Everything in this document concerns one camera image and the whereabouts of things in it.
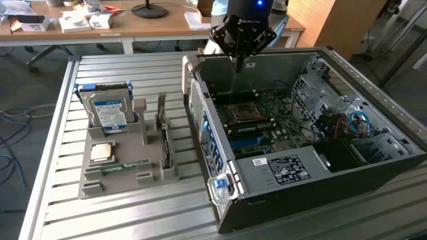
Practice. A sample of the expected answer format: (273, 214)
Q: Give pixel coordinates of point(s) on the grey disk bay caddy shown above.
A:
(381, 147)

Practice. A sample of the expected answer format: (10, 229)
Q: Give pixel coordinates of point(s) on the black round lamp base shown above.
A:
(148, 12)

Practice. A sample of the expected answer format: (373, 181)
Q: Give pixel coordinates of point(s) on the silver perforated disk bay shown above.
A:
(310, 100)

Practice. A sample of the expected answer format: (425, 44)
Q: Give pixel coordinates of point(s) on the metal CPU socket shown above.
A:
(246, 112)

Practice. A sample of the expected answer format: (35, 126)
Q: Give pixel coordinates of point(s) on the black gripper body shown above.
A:
(249, 15)

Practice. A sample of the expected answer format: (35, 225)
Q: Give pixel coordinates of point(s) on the wooden top office desk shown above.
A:
(160, 27)
(50, 35)

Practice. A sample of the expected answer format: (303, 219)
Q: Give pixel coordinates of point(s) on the square chipset heatsink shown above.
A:
(285, 147)

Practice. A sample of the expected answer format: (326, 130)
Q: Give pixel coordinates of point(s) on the green RAM stick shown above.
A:
(250, 128)
(127, 165)

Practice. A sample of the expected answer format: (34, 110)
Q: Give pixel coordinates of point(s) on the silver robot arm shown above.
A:
(214, 47)

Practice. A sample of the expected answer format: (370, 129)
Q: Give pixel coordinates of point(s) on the grey cup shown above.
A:
(54, 3)

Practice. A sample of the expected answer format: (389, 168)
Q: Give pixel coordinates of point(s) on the brown cardboard box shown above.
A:
(205, 7)

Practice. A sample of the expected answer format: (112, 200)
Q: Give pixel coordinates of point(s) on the white box with black lid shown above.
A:
(34, 26)

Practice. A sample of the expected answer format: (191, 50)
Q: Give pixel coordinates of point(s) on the silver CPU chip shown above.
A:
(100, 152)

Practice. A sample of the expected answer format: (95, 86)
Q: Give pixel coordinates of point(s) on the white paper stack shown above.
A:
(197, 22)

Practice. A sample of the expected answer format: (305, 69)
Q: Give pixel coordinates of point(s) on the green motherboard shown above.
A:
(283, 117)

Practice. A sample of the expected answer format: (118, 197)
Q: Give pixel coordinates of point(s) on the blue case latch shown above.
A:
(221, 183)

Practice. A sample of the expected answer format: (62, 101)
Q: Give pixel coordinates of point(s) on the black graphics card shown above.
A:
(167, 150)

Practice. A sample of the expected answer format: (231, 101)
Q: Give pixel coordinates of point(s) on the wooden cabinet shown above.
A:
(341, 25)

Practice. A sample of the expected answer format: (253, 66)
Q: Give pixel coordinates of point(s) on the grey parts rack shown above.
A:
(134, 155)

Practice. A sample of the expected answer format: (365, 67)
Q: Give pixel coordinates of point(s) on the grey power supply unit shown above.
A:
(254, 177)

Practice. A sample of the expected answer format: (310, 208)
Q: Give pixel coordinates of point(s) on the small white box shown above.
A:
(100, 22)

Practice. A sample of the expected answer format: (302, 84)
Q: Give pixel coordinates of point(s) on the white tape roll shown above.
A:
(80, 23)

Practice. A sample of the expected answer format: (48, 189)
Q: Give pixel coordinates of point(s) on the flat white box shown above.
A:
(71, 29)

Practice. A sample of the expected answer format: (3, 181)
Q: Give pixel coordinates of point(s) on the clear plastic bag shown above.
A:
(16, 7)

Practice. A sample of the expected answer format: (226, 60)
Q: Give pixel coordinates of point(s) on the hard disk with blue rails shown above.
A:
(107, 110)

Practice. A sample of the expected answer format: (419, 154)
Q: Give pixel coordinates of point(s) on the black open PC case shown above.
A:
(301, 200)

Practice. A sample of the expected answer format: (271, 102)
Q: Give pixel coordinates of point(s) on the black metal pole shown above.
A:
(403, 57)

